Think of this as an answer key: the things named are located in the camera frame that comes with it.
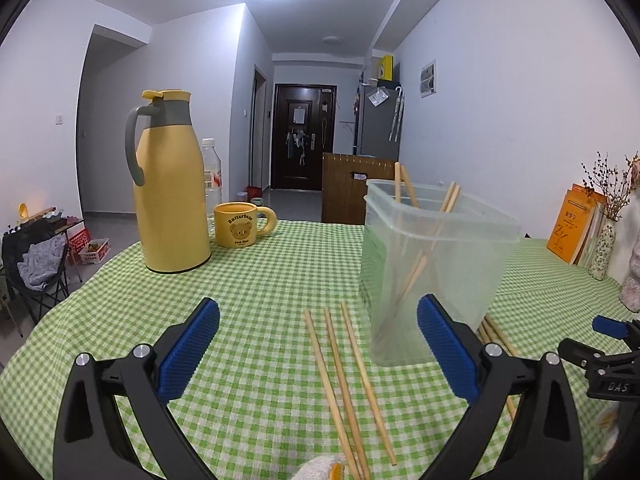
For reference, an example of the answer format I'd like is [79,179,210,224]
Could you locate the green checkered tablecloth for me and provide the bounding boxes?
[0,219,640,480]

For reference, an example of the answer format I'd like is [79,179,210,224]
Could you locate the floral vase with twigs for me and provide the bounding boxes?
[582,152,637,281]

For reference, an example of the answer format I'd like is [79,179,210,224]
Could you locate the orange books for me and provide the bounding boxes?
[546,183,605,264]

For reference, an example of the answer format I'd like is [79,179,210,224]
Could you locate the clear plastic water bottle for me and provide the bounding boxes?
[201,138,222,221]

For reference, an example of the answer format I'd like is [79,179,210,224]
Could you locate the red basket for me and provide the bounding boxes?
[68,229,111,266]

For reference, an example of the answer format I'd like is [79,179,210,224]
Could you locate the pink spiral vase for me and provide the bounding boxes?
[620,155,640,313]

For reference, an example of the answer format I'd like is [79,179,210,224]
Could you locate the dark entrance door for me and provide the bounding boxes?
[270,84,337,191]

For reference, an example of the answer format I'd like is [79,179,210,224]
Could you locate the yellow thermos jug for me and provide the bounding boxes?
[125,89,210,274]

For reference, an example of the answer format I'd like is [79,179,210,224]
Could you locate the grey refrigerator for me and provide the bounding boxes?
[352,80,404,162]

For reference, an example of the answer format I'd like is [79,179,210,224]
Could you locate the wooden chopstick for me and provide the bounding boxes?
[323,308,371,480]
[483,318,510,354]
[485,314,520,356]
[340,301,397,466]
[392,161,421,261]
[478,322,516,420]
[303,309,361,479]
[378,181,461,333]

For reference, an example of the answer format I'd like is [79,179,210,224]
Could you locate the black folding chair with clothes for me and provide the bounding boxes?
[1,214,81,325]

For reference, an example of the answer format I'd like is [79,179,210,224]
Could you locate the yellow bear mug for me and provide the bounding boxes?
[214,202,278,248]

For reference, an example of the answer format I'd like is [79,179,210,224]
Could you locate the brown wooden chair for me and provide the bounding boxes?
[321,153,395,226]

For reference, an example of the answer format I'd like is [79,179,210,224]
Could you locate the wall electrical panel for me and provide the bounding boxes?
[420,61,437,99]

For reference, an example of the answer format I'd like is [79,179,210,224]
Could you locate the yellow box on fridge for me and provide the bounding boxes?
[376,54,394,80]

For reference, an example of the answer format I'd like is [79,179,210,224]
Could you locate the white gloved hand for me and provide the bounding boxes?
[292,455,346,480]

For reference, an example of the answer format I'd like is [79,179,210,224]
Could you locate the clear plastic container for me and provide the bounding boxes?
[360,179,522,367]

